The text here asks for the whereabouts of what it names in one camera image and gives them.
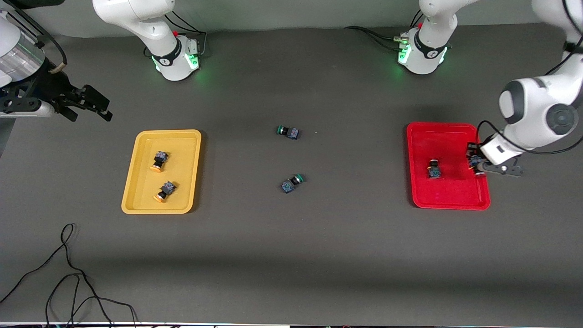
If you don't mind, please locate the yellow push button switch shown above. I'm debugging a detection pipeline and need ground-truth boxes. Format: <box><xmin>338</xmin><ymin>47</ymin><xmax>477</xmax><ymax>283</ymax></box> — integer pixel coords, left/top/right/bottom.
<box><xmin>149</xmin><ymin>151</ymin><xmax>169</xmax><ymax>174</ymax></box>
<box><xmin>153</xmin><ymin>181</ymin><xmax>177</xmax><ymax>203</ymax></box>

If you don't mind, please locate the red plastic tray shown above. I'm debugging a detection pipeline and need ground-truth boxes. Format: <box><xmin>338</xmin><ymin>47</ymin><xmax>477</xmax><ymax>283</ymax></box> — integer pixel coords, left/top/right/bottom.
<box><xmin>406</xmin><ymin>122</ymin><xmax>491</xmax><ymax>211</ymax></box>

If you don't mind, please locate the yellow plastic tray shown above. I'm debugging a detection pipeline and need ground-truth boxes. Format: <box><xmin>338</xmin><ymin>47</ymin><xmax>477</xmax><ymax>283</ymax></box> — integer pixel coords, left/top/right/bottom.
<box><xmin>121</xmin><ymin>129</ymin><xmax>202</xmax><ymax>215</ymax></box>

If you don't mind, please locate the black right arm base cable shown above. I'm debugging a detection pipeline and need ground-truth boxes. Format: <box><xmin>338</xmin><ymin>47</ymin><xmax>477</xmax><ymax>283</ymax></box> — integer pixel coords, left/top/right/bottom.
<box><xmin>143</xmin><ymin>7</ymin><xmax>208</xmax><ymax>60</ymax></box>

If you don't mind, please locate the black arm base cable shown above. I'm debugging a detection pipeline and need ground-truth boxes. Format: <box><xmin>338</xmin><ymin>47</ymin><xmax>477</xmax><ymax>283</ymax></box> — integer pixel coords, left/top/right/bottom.
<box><xmin>344</xmin><ymin>9</ymin><xmax>427</xmax><ymax>51</ymax></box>
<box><xmin>143</xmin><ymin>7</ymin><xmax>208</xmax><ymax>60</ymax></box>

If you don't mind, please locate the thin black table cable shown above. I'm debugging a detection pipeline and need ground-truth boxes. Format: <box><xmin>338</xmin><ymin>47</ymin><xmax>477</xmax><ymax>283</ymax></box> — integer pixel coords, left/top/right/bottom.
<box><xmin>0</xmin><ymin>223</ymin><xmax>138</xmax><ymax>328</ymax></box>

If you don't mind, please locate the black left arm base cable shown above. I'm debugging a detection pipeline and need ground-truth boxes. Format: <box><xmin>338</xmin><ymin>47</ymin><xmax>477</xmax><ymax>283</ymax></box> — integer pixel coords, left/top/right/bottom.
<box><xmin>344</xmin><ymin>9</ymin><xmax>427</xmax><ymax>51</ymax></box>

